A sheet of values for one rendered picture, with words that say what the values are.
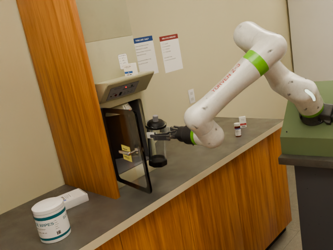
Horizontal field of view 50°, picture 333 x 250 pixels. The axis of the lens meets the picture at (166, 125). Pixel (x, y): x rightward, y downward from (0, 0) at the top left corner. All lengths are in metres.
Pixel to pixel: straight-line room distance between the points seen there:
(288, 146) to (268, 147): 0.58
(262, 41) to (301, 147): 0.71
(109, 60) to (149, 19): 0.90
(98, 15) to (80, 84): 0.37
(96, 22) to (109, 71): 0.25
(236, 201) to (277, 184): 0.55
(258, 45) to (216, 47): 1.77
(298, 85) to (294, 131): 0.29
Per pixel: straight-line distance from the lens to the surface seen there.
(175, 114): 2.82
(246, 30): 1.63
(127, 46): 1.95
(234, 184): 2.27
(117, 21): 1.93
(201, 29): 3.13
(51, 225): 1.57
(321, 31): 4.39
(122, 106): 1.94
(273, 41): 1.52
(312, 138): 1.98
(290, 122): 2.06
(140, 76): 1.84
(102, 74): 1.83
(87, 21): 1.82
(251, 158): 2.42
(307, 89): 1.83
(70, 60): 1.76
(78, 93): 1.77
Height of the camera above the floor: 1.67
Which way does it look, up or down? 14 degrees down
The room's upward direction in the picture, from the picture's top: 10 degrees counter-clockwise
